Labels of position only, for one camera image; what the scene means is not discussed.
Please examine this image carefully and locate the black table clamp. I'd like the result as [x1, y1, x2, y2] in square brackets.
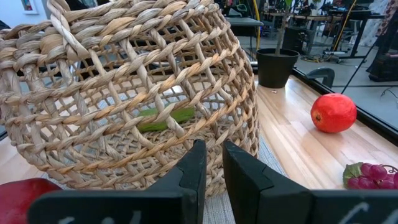
[304, 67, 336, 89]

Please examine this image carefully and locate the framed wall picture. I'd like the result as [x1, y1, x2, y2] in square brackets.
[20, 0, 40, 15]

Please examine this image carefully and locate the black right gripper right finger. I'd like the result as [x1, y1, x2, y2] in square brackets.
[222, 139, 398, 224]

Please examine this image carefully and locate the black top desk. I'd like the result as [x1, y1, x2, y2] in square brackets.
[225, 16, 264, 38]

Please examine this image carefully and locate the yellow hose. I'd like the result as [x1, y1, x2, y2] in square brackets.
[252, 0, 262, 50]

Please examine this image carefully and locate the purple plastic grape bunch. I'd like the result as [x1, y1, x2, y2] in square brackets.
[342, 161, 398, 190]

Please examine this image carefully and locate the black computer tower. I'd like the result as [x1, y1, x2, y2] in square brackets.
[282, 26, 307, 54]

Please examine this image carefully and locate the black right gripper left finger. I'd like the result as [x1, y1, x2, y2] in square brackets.
[27, 139, 208, 224]

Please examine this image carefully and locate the green plant in black pot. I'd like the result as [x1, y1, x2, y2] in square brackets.
[256, 0, 301, 89]

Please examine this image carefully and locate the floral patterned cloth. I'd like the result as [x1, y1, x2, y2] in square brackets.
[374, 0, 398, 38]

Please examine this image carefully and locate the yellow cable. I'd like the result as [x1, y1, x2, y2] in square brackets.
[331, 0, 358, 51]

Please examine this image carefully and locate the red orange plastic tomato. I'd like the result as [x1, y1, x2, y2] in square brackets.
[310, 93, 358, 134]

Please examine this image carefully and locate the green plastic cucumber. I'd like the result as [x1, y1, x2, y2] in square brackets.
[136, 106, 196, 133]

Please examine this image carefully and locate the dark red plastic apple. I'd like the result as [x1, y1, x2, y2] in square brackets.
[0, 177, 62, 224]

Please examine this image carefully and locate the desk with black legs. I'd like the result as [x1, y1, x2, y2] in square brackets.
[323, 7, 386, 60]

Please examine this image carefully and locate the woven wicker basket with handles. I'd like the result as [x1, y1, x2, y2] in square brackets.
[0, 0, 261, 198]

